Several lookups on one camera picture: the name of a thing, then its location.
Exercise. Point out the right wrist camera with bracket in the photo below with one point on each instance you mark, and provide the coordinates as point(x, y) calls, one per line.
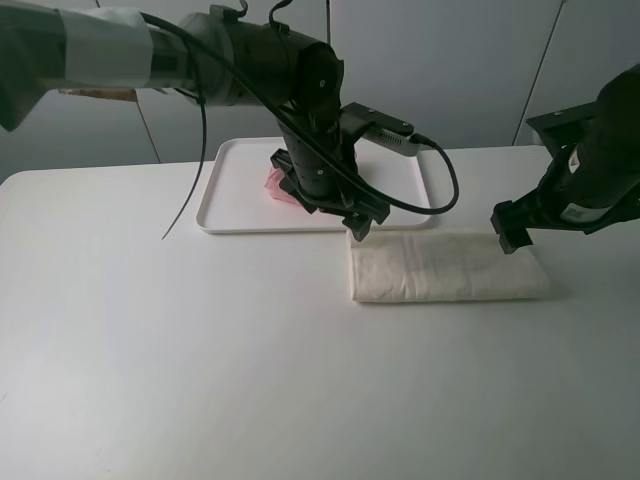
point(562, 128)

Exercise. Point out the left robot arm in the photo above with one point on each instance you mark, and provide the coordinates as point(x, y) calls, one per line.
point(217, 59)

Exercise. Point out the cream white terry towel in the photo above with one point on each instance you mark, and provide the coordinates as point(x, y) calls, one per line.
point(424, 267)

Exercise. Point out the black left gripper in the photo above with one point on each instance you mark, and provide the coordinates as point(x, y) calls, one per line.
point(321, 171)

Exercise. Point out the pink terry towel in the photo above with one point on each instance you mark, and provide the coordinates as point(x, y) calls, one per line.
point(272, 185)

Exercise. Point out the white rectangular plastic tray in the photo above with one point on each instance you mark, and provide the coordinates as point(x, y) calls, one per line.
point(236, 200)

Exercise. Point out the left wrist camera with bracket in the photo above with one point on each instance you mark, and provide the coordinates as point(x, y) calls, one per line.
point(380, 127)

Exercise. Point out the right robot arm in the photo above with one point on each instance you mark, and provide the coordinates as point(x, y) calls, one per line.
point(615, 128)

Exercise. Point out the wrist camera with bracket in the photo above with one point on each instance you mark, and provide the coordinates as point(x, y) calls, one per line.
point(562, 128)
point(380, 127)

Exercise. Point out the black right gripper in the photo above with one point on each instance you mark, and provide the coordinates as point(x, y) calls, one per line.
point(581, 191)

